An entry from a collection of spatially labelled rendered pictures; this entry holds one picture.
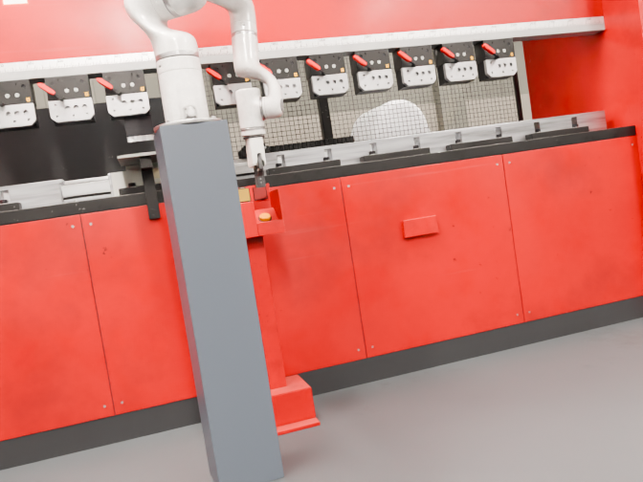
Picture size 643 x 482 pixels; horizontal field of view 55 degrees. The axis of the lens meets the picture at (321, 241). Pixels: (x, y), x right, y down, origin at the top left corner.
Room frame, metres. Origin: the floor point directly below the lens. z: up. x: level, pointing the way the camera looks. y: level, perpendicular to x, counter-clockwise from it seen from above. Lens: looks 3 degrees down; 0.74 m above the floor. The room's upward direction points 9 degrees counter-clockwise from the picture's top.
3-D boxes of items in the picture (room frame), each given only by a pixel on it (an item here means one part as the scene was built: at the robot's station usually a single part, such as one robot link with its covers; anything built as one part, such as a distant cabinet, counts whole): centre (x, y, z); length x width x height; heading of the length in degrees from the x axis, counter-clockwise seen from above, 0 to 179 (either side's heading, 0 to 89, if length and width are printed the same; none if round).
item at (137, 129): (2.39, 0.62, 1.13); 0.10 x 0.02 x 0.10; 105
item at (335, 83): (2.60, -0.12, 1.26); 0.15 x 0.09 x 0.17; 105
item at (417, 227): (2.51, -0.41, 0.58); 0.15 x 0.02 x 0.07; 105
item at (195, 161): (1.74, 0.32, 0.50); 0.18 x 0.18 x 1.00; 20
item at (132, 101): (2.39, 0.65, 1.26); 0.15 x 0.09 x 0.17; 105
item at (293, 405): (2.14, 0.23, 0.06); 0.25 x 0.20 x 0.12; 15
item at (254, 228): (2.17, 0.23, 0.75); 0.20 x 0.16 x 0.18; 105
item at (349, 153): (2.73, -0.59, 0.92); 1.68 x 0.06 x 0.10; 105
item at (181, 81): (1.74, 0.32, 1.09); 0.19 x 0.19 x 0.18
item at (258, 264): (2.17, 0.23, 0.39); 0.06 x 0.06 x 0.54; 15
